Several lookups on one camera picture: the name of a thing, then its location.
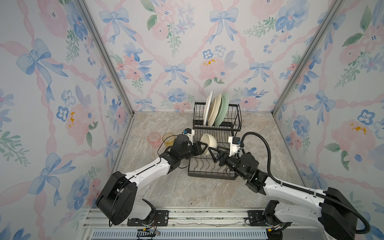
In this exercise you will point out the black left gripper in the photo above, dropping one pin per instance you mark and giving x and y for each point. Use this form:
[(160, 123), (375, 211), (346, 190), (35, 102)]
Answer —
[(197, 148)]

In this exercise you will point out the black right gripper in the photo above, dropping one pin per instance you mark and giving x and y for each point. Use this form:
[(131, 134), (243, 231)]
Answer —
[(224, 158)]

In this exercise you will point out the yellow glass cup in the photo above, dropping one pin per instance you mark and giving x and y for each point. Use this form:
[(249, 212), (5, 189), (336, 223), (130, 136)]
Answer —
[(168, 139)]

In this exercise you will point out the white plate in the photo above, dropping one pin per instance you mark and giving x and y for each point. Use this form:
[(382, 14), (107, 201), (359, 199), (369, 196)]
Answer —
[(206, 109)]

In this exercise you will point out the pink glass cup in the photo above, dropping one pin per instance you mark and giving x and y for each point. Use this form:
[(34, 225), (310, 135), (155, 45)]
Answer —
[(155, 140)]

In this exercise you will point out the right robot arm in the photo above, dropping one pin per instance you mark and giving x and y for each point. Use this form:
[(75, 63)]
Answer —
[(327, 210)]

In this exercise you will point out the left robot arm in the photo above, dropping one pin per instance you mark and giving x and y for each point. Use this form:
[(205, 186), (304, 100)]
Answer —
[(117, 200)]

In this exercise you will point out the cream plate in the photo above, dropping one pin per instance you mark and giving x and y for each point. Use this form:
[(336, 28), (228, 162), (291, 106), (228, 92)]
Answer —
[(214, 109)]

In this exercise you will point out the green plate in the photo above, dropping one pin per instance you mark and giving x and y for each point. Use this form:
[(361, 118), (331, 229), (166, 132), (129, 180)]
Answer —
[(223, 109)]

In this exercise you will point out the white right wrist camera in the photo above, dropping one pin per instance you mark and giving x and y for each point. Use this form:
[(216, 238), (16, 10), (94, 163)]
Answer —
[(236, 146)]

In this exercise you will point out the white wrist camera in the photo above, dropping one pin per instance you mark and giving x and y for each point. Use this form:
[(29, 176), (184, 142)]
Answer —
[(189, 133), (236, 146)]

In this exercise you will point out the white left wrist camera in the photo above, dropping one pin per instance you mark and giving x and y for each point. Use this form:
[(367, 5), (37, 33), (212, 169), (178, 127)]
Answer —
[(189, 133)]

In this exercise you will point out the black wire dish rack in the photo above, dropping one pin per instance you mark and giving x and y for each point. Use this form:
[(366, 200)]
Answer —
[(203, 166)]

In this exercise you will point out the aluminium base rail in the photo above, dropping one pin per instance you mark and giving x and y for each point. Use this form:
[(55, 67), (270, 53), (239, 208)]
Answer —
[(195, 224)]

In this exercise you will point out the aluminium corner post left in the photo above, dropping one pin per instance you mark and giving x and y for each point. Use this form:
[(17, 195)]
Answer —
[(95, 34)]

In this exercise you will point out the aluminium corner post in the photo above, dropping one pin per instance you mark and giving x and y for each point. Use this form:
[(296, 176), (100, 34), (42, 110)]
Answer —
[(95, 34), (330, 16)]

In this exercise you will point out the aluminium corner post right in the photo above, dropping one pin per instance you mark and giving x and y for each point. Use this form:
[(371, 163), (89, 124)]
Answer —
[(330, 16)]

